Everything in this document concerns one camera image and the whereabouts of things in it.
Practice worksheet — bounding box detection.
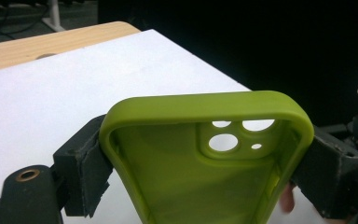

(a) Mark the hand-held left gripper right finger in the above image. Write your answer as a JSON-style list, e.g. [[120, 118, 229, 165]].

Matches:
[[291, 124, 358, 220]]

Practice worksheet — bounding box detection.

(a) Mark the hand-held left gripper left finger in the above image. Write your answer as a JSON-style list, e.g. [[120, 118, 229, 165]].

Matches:
[[52, 114, 115, 218]]

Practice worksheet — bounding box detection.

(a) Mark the green phone case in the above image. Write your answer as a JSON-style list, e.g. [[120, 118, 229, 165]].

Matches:
[[98, 90, 316, 224]]

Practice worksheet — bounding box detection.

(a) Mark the white table board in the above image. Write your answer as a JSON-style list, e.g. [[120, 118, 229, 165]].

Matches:
[[0, 29, 327, 224]]

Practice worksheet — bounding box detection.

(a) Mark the white metal desk frame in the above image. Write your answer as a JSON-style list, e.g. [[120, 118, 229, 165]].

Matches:
[[40, 0, 67, 33]]

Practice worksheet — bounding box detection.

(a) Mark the bundle of floor cables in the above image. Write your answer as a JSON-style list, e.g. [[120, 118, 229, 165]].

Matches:
[[0, 0, 51, 43]]

